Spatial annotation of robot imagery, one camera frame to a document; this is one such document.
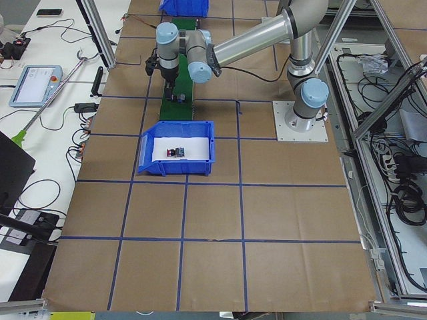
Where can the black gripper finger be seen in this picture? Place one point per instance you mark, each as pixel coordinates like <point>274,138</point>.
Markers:
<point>168,91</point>

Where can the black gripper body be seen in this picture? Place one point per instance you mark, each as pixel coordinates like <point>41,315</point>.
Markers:
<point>169,76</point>

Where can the teach pendant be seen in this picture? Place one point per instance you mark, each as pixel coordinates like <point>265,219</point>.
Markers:
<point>35,85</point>

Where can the reacher grabber tool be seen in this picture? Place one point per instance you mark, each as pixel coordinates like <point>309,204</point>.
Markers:
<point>20,137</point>

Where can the green conveyor belt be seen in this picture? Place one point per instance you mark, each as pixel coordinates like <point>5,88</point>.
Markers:
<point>171,111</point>

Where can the red mushroom push button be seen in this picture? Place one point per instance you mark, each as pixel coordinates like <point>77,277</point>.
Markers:
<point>176,152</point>

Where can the black phone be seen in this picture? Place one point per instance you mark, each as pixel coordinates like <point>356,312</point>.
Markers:
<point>49,13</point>

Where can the white foam pad source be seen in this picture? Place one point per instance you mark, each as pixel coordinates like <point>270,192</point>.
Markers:
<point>196,148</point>

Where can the aluminium frame post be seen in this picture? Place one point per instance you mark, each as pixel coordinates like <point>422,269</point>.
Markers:
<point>94,23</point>

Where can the blue source bin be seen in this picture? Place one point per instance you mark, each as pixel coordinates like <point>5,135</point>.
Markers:
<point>185,129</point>

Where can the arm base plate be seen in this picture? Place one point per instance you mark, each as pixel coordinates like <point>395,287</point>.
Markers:
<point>291,128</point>

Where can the black power adapter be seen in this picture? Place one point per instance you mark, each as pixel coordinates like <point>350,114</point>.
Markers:
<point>85,107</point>

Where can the blue destination bin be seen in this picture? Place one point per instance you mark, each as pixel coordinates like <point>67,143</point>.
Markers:
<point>185,8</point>

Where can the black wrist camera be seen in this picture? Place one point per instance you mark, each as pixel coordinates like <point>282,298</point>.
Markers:
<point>151,64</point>

